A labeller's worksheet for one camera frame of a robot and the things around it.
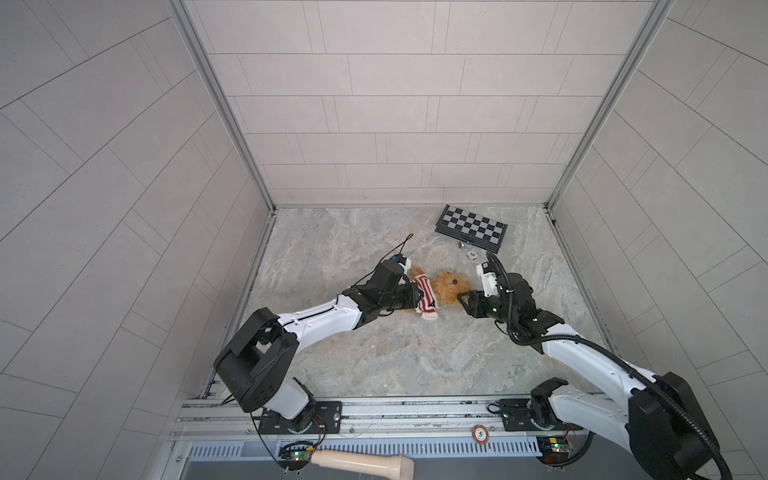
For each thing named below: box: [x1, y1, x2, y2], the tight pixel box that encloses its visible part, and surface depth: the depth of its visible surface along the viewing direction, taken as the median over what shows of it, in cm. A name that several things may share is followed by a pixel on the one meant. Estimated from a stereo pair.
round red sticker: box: [472, 424, 490, 445], surface depth 71 cm
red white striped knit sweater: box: [410, 273, 439, 320], surface depth 83 cm
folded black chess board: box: [435, 204, 508, 254], surface depth 109 cm
